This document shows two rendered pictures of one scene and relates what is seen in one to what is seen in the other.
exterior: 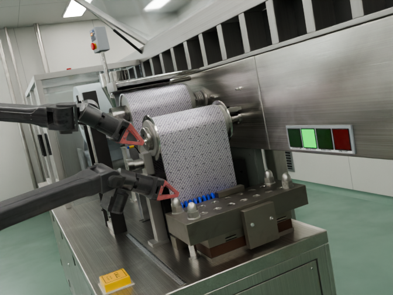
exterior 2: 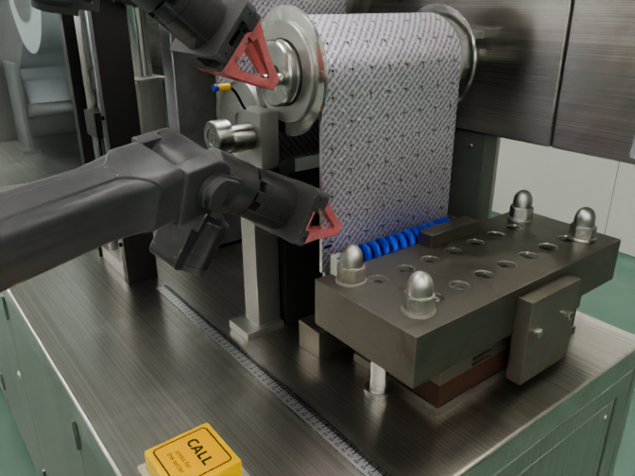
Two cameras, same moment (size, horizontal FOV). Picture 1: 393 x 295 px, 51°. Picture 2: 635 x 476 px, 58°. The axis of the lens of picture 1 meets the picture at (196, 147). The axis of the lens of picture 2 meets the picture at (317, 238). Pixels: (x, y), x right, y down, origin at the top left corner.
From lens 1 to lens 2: 0.67 m
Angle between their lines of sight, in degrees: 20
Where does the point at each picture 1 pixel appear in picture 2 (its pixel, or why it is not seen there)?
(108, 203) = (180, 249)
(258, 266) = (541, 430)
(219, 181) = (420, 202)
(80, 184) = (126, 198)
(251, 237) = (527, 359)
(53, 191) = (34, 223)
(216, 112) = (446, 34)
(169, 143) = (343, 95)
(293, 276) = (578, 437)
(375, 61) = not seen: outside the picture
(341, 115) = not seen: outside the picture
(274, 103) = (617, 39)
